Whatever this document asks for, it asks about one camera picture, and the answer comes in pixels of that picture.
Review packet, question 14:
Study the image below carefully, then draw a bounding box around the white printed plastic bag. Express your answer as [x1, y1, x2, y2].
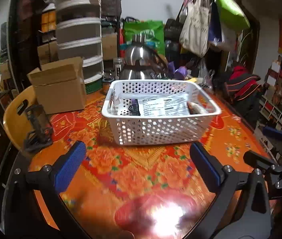
[138, 94, 190, 117]

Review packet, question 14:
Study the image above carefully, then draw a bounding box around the black knitted sock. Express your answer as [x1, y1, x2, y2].
[128, 99, 140, 116]

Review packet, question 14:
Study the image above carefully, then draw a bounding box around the red and black jacket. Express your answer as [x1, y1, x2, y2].
[223, 65, 262, 129]

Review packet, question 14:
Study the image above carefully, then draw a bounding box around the black folding phone stand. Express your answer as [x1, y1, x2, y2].
[24, 105, 53, 153]

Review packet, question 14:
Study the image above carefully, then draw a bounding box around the yellow wooden chair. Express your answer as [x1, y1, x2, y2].
[3, 86, 37, 151]

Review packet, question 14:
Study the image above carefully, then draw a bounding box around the white hanging shopping bag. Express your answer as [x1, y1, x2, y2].
[208, 2, 236, 52]

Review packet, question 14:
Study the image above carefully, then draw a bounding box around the purple cup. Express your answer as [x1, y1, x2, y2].
[173, 66, 187, 80]

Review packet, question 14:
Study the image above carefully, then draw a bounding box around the white perforated plastic basket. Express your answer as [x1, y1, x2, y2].
[101, 79, 222, 146]

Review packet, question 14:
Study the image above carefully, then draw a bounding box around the lime green hanging bag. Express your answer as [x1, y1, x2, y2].
[216, 0, 250, 33]

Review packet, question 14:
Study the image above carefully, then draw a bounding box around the beige canvas tote bag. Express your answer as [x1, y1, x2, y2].
[179, 0, 210, 58]

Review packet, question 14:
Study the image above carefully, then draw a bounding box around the brown cardboard box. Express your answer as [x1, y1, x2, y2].
[27, 57, 86, 114]

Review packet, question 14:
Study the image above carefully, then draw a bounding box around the stainless steel kettle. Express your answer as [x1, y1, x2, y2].
[119, 33, 168, 80]

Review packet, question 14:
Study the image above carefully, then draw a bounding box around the orange jam jar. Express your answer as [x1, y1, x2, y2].
[102, 77, 115, 95]

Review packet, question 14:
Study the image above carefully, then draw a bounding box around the green shopping bag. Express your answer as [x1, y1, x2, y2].
[123, 17, 165, 55]

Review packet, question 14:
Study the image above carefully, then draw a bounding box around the glass jar black label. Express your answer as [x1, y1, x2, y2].
[113, 57, 125, 80]

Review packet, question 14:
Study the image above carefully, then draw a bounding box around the stacked grey drawer tower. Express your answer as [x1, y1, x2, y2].
[55, 0, 104, 85]

